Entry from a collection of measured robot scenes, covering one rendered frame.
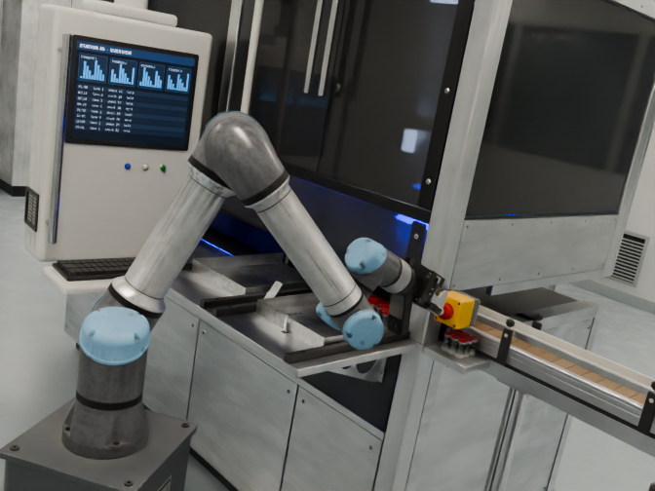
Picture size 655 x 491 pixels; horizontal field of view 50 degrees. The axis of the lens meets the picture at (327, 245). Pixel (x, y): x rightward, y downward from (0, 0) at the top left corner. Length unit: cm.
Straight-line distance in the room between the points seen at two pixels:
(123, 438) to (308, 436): 94
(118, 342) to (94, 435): 17
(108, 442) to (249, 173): 53
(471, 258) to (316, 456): 76
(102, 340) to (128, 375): 8
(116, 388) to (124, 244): 112
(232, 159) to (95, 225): 115
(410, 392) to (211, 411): 94
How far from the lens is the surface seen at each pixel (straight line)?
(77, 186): 224
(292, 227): 122
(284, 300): 184
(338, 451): 208
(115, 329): 127
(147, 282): 136
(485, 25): 169
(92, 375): 128
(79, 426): 133
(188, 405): 269
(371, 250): 139
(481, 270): 188
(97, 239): 231
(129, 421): 132
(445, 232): 171
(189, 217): 133
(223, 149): 121
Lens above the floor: 150
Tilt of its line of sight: 14 degrees down
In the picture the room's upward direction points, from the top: 10 degrees clockwise
